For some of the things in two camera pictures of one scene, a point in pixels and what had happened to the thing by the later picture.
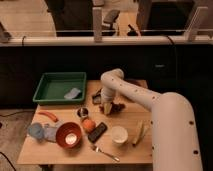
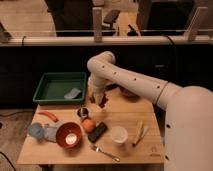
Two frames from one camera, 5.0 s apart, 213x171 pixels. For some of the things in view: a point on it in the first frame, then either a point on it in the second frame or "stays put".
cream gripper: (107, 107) to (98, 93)
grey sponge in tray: (73, 93) stays put
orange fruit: (89, 125) stays put
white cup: (119, 134) stays put
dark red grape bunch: (115, 108) to (103, 101)
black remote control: (97, 132) stays put
